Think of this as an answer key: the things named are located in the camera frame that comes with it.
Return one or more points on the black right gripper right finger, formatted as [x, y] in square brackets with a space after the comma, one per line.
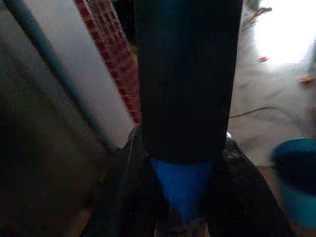
[242, 202]

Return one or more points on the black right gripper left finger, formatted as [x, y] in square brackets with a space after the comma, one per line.
[130, 202]

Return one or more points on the small red floor item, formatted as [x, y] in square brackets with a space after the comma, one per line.
[263, 59]

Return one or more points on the blue round plastic basin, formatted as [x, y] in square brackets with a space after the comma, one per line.
[296, 172]

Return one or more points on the small orange toy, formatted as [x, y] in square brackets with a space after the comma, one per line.
[306, 79]

